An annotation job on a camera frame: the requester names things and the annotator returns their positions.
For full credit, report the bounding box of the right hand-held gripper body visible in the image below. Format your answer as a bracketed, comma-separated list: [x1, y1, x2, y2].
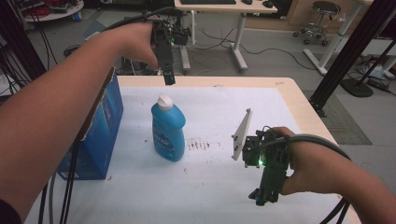
[231, 107, 292, 191]

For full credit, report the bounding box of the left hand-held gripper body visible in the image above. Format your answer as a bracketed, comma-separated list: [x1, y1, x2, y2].
[149, 8, 192, 67]

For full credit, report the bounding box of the blue detergent bottle white cap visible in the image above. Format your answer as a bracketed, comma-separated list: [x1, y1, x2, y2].
[150, 92, 187, 162]

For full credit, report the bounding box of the blue cardboard box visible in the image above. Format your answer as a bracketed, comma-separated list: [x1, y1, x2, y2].
[56, 66, 125, 181]

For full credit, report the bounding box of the person's left hand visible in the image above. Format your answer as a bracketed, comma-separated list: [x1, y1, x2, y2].
[102, 21, 161, 71]

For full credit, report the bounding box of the person's right hand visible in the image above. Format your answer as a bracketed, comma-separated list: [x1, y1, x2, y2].
[270, 126, 339, 197]

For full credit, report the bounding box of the white table mat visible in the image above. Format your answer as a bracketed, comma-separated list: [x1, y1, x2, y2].
[24, 86, 353, 224]

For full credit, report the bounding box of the black keyboard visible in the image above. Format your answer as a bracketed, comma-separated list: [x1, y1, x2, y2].
[179, 0, 237, 6]

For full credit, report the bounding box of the grey floor mat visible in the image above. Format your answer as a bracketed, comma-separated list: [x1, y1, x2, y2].
[302, 90, 374, 146]

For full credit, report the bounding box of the white office desk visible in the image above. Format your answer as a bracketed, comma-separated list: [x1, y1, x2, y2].
[173, 0, 278, 75]

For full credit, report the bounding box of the black round stand base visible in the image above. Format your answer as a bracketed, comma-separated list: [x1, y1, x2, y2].
[339, 36, 396, 98]

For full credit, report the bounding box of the white round table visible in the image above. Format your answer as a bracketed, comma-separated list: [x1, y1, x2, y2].
[18, 0, 85, 23]

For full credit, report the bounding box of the white desk leg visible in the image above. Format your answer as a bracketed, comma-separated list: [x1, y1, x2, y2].
[303, 0, 375, 77]

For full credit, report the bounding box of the black stool on castors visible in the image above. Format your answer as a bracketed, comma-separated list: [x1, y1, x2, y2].
[292, 0, 341, 47]

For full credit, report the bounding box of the black floor cable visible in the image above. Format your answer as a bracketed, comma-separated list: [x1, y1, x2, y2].
[194, 28, 319, 72]

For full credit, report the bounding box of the black metal frame post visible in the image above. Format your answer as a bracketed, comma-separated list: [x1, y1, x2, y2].
[308, 0, 396, 118]

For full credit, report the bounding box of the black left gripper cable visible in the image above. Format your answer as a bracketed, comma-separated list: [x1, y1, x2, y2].
[37, 6, 181, 224]

